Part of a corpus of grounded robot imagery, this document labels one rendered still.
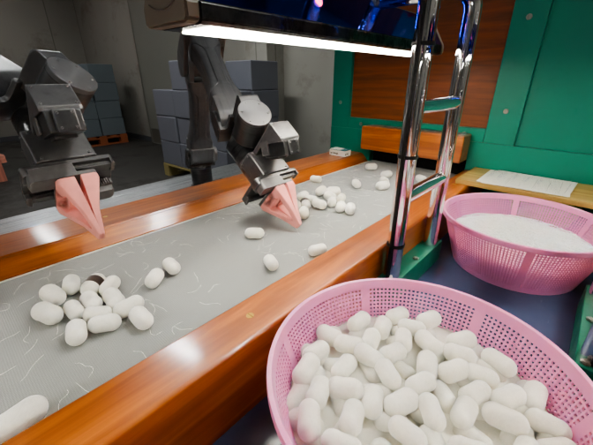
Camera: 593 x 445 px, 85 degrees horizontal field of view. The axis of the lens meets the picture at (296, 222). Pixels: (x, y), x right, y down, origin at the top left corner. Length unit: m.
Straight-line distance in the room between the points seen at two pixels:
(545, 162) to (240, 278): 0.78
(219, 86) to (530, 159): 0.74
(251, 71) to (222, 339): 2.99
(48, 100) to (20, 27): 7.29
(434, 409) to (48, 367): 0.35
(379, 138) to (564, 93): 0.43
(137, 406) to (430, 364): 0.26
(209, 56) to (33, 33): 7.07
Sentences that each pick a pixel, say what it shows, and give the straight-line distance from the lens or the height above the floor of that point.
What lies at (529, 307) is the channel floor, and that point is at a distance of 0.62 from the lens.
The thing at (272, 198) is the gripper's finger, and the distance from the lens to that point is 0.58.
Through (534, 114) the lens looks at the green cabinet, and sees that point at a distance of 0.99.
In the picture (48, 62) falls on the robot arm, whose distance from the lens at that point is 0.53.
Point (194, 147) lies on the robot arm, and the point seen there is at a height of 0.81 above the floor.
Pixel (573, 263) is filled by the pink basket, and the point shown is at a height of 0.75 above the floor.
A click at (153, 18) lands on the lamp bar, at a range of 0.41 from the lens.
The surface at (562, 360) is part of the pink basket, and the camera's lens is 0.39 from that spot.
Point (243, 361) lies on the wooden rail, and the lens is 0.34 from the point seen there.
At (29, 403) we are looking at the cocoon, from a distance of 0.36.
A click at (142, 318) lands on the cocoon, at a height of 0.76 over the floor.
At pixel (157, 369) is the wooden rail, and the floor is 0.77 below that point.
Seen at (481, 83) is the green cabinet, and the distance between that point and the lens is 1.01.
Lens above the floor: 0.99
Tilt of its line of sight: 24 degrees down
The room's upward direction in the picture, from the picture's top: straight up
